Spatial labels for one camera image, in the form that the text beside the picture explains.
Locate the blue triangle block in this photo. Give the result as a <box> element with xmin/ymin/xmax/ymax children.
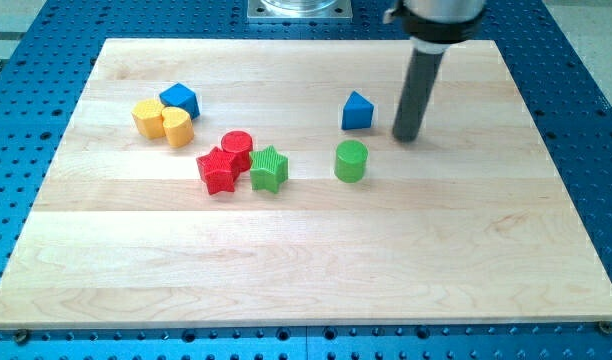
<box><xmin>341</xmin><ymin>91</ymin><xmax>374</xmax><ymax>130</ymax></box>

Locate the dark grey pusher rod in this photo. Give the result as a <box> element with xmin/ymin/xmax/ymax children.
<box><xmin>392</xmin><ymin>46</ymin><xmax>445</xmax><ymax>142</ymax></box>

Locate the yellow heart block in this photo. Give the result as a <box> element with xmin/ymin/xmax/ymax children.
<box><xmin>162</xmin><ymin>107</ymin><xmax>194</xmax><ymax>148</ymax></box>

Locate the red cylinder block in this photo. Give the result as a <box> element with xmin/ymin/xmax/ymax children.
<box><xmin>221</xmin><ymin>130</ymin><xmax>253</xmax><ymax>172</ymax></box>

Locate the yellow hexagon block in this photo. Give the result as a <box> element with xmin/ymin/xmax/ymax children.
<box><xmin>131</xmin><ymin>98</ymin><xmax>165</xmax><ymax>139</ymax></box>

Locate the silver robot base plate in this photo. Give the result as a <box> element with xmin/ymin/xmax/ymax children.
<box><xmin>247</xmin><ymin>0</ymin><xmax>353</xmax><ymax>21</ymax></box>

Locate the left board clamp screw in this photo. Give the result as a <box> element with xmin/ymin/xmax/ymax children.
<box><xmin>12</xmin><ymin>329</ymin><xmax>30</xmax><ymax>345</ymax></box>

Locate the red star block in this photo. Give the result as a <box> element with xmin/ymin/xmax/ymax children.
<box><xmin>196</xmin><ymin>147</ymin><xmax>239</xmax><ymax>195</ymax></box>

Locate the light wooden board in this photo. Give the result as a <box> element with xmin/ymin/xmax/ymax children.
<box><xmin>0</xmin><ymin>38</ymin><xmax>612</xmax><ymax>330</ymax></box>

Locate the green cylinder block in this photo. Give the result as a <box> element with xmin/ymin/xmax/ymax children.
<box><xmin>334</xmin><ymin>140</ymin><xmax>368</xmax><ymax>183</ymax></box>

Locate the green star block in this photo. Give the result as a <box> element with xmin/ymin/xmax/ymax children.
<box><xmin>249</xmin><ymin>145</ymin><xmax>288</xmax><ymax>193</ymax></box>

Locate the blue cube block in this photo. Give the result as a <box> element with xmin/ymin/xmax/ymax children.
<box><xmin>159</xmin><ymin>83</ymin><xmax>200</xmax><ymax>119</ymax></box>

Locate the blue perforated table plate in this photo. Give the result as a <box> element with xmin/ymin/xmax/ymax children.
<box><xmin>0</xmin><ymin>1</ymin><xmax>612</xmax><ymax>359</ymax></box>

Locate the board clamp screw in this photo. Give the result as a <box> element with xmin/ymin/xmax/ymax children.
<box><xmin>12</xmin><ymin>329</ymin><xmax>30</xmax><ymax>345</ymax></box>
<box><xmin>597</xmin><ymin>321</ymin><xmax>612</xmax><ymax>335</ymax></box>

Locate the right board clamp screw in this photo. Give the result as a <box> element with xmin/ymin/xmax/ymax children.
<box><xmin>597</xmin><ymin>321</ymin><xmax>612</xmax><ymax>335</ymax></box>

